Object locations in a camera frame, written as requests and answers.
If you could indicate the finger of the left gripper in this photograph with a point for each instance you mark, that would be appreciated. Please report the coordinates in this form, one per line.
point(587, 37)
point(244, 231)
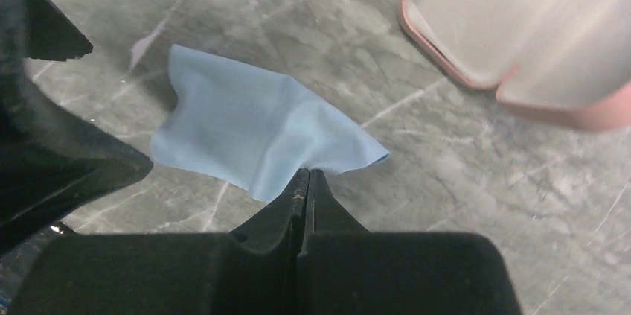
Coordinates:
point(52, 161)

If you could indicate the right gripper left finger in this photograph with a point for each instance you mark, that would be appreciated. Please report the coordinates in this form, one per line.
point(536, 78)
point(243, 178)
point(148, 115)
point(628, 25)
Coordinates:
point(250, 270)

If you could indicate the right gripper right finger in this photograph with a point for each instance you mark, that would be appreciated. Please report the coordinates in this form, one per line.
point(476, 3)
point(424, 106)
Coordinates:
point(343, 268)

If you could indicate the blue cleaning cloth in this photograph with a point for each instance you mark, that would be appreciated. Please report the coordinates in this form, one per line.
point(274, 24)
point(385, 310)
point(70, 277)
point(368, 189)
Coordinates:
point(254, 128)

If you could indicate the pink glasses case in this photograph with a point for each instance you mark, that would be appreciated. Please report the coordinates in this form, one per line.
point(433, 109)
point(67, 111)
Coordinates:
point(563, 62)

